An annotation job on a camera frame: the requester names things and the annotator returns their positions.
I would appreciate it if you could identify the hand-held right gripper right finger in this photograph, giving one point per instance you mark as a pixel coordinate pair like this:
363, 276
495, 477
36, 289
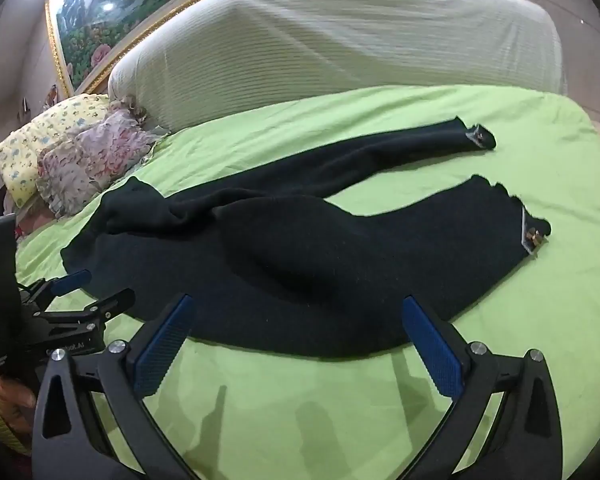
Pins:
432, 347

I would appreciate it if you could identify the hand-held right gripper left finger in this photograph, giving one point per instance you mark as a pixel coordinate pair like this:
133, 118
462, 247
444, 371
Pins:
162, 347

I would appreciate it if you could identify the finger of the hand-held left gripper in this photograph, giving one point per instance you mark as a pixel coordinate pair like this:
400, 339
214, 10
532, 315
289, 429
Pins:
72, 280
112, 302

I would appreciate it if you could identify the black pants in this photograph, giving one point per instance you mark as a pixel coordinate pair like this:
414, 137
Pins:
300, 270

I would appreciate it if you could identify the person's left hand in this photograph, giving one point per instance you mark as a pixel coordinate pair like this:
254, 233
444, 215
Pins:
15, 402

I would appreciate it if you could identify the pink cloth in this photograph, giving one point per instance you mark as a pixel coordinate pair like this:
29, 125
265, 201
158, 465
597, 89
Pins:
35, 217

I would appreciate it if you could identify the floral ruffled pillow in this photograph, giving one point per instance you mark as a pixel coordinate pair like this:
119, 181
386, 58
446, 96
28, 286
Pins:
100, 155

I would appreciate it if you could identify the yellow printed pillow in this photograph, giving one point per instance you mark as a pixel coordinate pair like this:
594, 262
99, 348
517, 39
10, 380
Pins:
25, 150

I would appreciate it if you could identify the green bed sheet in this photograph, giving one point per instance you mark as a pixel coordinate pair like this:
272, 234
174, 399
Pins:
300, 410

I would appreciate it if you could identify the gold framed landscape painting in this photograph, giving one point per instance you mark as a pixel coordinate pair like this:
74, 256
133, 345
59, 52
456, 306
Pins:
95, 35

